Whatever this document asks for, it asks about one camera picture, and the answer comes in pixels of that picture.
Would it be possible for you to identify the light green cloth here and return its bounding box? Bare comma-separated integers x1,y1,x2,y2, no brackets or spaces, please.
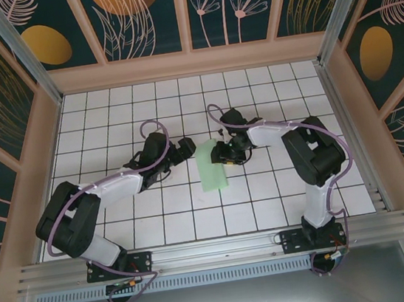
192,137,231,194

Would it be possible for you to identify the small controller board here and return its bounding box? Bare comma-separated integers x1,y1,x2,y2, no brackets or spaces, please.
103,277,141,295
321,246,352,267

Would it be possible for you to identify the thin black right gripper cable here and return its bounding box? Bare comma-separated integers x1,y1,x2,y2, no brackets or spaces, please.
232,145,261,168

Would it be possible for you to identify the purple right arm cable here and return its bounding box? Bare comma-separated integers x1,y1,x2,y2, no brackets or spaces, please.
206,86,370,290

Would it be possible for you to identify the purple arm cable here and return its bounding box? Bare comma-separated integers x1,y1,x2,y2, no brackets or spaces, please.
31,117,192,302
206,86,370,290

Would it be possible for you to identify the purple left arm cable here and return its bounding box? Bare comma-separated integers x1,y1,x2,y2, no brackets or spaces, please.
31,117,192,302

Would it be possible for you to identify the aluminium mounting rail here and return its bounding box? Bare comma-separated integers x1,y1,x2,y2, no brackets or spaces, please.
13,209,404,298

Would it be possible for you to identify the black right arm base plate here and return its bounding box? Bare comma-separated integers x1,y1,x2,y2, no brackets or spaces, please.
278,221,349,258

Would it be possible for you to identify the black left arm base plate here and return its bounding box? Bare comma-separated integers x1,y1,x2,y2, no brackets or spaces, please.
83,249,156,285

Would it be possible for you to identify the slotted grey cable duct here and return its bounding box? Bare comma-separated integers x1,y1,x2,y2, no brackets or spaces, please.
32,257,315,302

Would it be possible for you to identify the aluminium side rail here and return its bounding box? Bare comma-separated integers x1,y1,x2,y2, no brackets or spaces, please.
315,55,397,221

